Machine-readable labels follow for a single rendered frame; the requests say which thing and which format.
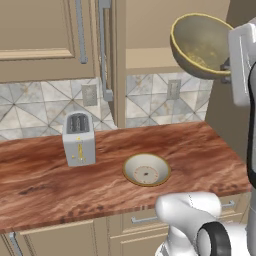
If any beige lower cabinet door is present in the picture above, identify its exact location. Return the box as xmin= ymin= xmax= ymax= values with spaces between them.
xmin=14 ymin=218 xmax=110 ymax=256
xmin=109 ymin=227 xmax=170 ymax=256

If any beige upper cabinet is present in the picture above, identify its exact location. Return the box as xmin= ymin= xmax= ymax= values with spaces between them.
xmin=125 ymin=0 xmax=232 ymax=76

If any grey bowl with yellow rim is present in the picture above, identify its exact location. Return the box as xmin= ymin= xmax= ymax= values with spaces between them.
xmin=169 ymin=12 xmax=235 ymax=81

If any grey bar cabinet handle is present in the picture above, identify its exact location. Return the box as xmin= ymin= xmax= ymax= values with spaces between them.
xmin=97 ymin=0 xmax=114 ymax=103
xmin=74 ymin=0 xmax=89 ymax=65

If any grey lower cabinet handle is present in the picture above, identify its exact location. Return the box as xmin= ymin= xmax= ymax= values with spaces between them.
xmin=8 ymin=231 xmax=24 ymax=256

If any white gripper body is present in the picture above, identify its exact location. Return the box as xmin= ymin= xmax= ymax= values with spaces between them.
xmin=228 ymin=19 xmax=256 ymax=107

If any grey wall outlet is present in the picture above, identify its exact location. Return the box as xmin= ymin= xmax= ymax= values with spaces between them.
xmin=81 ymin=83 xmax=99 ymax=107
xmin=166 ymin=79 xmax=182 ymax=101

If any beige upper cabinet door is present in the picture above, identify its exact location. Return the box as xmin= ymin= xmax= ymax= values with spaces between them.
xmin=96 ymin=0 xmax=127 ymax=131
xmin=0 ymin=0 xmax=101 ymax=83

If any beige cabinet door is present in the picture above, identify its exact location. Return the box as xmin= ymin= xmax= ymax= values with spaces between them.
xmin=14 ymin=218 xmax=110 ymax=256
xmin=96 ymin=0 xmax=127 ymax=131
xmin=0 ymin=0 xmax=101 ymax=83
xmin=109 ymin=227 xmax=170 ymax=256

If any white toaster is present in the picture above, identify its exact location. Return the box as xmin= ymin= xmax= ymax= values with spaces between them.
xmin=62 ymin=111 xmax=97 ymax=168

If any white bowl with yellow rim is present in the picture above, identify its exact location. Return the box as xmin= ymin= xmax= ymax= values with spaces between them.
xmin=121 ymin=152 xmax=173 ymax=188

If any beige drawer front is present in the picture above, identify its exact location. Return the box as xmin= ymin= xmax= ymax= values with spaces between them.
xmin=119 ymin=191 xmax=250 ymax=235

